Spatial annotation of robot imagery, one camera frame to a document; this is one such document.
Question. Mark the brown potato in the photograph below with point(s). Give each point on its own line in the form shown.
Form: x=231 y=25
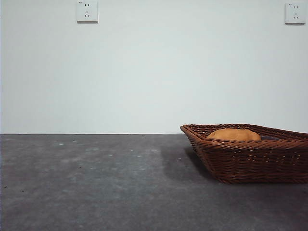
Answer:
x=233 y=134

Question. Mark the brown woven wicker basket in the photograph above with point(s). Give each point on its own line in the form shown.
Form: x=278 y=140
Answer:
x=252 y=168

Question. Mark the purple eggplant with green stem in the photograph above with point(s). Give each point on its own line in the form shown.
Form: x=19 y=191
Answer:
x=269 y=138

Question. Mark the white wall socket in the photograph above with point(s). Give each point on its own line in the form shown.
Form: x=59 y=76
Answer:
x=295 y=14
x=87 y=10

